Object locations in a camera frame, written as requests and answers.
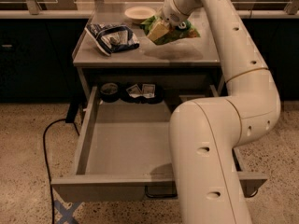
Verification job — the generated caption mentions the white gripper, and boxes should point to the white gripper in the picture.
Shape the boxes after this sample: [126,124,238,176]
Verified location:
[147,0,188,41]

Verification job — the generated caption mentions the green rice chip bag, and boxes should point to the green rice chip bag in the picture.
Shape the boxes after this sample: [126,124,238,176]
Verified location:
[140,16,200,46]

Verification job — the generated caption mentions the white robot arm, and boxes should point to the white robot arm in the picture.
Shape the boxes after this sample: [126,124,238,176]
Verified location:
[158,0,280,224]

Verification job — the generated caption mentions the blue white snack bag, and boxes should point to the blue white snack bag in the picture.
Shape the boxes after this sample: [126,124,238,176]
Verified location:
[85,23,139,56]

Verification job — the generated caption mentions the dark background counter cabinets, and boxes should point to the dark background counter cabinets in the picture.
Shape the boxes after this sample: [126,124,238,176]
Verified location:
[0,18,88,103]

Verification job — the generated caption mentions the grey open top drawer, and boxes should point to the grey open top drawer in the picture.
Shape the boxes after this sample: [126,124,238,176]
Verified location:
[50,84,268,203]

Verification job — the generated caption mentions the beige paper bowl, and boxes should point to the beige paper bowl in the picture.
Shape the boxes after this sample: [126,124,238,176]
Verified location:
[124,7,156,24]

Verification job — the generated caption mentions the black tray with cards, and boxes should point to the black tray with cards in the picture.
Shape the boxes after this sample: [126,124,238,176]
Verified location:
[120,83,164,105]

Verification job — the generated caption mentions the black tape roll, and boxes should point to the black tape roll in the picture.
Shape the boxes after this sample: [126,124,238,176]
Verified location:
[100,83,120,103]

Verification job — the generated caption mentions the blue tape cross marker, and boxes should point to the blue tape cross marker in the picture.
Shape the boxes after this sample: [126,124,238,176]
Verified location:
[53,200,81,224]

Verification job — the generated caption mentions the black power cable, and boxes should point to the black power cable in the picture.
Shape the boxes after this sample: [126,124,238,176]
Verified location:
[42,118,81,224]

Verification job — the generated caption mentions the black drawer handle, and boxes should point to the black drawer handle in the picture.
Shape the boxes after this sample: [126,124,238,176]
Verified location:
[145,186,178,199]

